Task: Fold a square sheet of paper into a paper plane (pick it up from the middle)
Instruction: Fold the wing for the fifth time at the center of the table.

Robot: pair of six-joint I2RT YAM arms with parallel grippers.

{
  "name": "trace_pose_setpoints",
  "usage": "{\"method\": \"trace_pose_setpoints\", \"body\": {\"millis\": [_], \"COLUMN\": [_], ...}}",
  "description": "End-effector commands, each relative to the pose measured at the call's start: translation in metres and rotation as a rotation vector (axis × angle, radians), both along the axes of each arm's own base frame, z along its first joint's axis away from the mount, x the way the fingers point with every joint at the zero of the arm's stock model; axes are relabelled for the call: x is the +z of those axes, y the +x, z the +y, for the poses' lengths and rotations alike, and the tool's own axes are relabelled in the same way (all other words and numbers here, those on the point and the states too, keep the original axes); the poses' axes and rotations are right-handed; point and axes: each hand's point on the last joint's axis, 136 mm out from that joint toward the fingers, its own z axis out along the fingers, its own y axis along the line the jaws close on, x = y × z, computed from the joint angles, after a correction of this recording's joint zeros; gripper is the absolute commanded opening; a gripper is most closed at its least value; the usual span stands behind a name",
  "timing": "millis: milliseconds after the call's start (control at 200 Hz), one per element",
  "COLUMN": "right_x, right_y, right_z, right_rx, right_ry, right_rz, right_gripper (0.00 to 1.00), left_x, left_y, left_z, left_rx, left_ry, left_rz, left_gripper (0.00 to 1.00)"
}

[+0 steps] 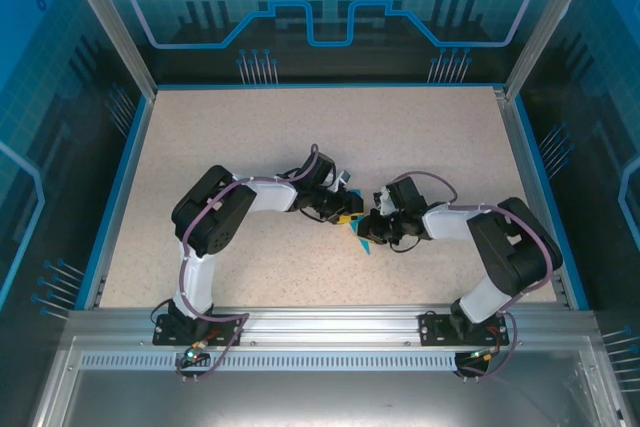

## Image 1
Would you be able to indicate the blue square paper sheet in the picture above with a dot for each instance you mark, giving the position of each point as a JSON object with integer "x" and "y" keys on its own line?
{"x": 366, "y": 246}

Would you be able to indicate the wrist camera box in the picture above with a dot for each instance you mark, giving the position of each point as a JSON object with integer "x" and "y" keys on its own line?
{"x": 343, "y": 178}
{"x": 384, "y": 202}

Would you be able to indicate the blue trim strip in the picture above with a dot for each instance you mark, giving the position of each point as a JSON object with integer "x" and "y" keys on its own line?
{"x": 330, "y": 85}

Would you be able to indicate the metal tray sheet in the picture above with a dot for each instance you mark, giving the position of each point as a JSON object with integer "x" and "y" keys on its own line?
{"x": 320, "y": 397}

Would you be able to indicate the blue printed side panel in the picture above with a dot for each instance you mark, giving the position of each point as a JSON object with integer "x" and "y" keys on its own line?
{"x": 30, "y": 147}
{"x": 600, "y": 172}

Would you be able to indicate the right aluminium frame post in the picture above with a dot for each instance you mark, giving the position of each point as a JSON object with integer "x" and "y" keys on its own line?
{"x": 549, "y": 22}

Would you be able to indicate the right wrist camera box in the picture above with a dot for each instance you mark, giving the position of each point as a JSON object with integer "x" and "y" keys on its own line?
{"x": 384, "y": 202}

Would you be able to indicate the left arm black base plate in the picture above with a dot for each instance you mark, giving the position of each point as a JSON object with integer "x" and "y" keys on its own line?
{"x": 170, "y": 331}

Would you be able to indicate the left aluminium frame post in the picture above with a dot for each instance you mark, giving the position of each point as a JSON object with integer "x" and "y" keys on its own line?
{"x": 114, "y": 22}

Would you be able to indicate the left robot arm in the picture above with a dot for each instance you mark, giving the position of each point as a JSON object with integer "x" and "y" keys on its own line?
{"x": 215, "y": 217}

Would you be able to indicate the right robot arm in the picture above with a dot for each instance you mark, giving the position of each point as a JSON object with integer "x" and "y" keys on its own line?
{"x": 515, "y": 252}

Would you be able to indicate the aluminium mounting beam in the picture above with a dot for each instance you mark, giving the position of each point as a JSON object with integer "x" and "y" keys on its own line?
{"x": 330, "y": 327}

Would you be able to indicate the aluminium frame post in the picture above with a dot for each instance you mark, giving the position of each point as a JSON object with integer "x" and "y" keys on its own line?
{"x": 114, "y": 22}
{"x": 549, "y": 22}

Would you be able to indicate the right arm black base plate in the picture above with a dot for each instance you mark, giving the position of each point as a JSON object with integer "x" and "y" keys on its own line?
{"x": 435, "y": 329}

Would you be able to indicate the side rail with blue trim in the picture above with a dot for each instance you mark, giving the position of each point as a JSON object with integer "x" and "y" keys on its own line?
{"x": 124, "y": 197}
{"x": 536, "y": 197}

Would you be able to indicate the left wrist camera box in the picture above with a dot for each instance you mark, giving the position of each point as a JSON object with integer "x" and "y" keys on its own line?
{"x": 343, "y": 178}

